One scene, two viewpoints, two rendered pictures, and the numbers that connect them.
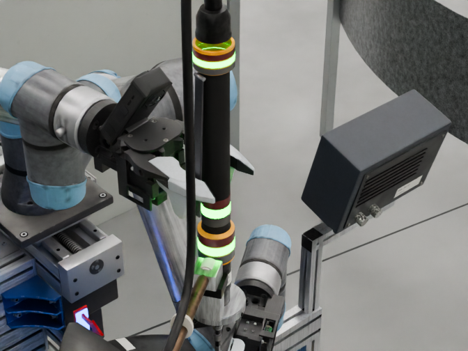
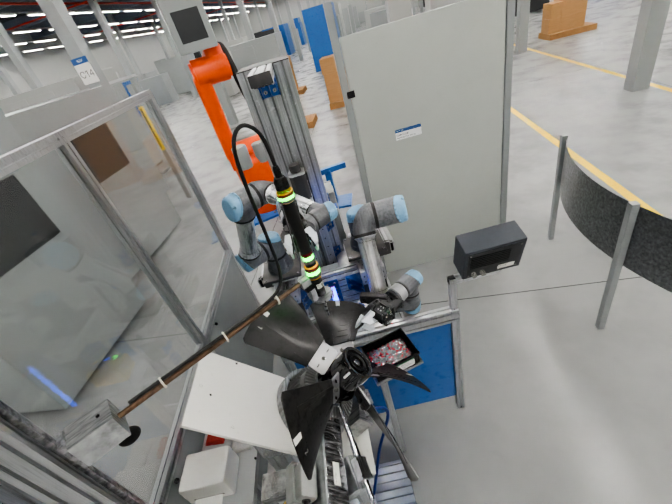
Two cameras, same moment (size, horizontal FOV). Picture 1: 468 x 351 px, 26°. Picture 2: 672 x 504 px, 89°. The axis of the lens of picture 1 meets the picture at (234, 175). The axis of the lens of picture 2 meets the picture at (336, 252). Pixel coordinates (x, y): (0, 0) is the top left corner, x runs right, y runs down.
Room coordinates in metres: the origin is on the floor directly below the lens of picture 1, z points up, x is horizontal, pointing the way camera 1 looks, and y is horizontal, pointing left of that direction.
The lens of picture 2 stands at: (0.36, -0.60, 2.15)
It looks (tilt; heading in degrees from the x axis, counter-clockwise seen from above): 34 degrees down; 43
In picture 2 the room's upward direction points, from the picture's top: 17 degrees counter-clockwise
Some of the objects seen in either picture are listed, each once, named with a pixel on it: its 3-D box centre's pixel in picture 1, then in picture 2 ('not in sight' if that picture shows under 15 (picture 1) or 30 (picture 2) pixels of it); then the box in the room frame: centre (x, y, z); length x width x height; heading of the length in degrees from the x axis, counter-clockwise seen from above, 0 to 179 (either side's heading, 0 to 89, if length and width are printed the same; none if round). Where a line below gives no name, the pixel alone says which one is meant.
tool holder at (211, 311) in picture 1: (214, 281); (315, 286); (0.90, 0.02, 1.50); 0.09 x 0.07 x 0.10; 165
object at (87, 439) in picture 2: not in sight; (95, 433); (0.30, 0.18, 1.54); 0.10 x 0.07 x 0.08; 165
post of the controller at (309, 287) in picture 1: (310, 271); (452, 293); (1.52, -0.15, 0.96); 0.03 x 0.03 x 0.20; 40
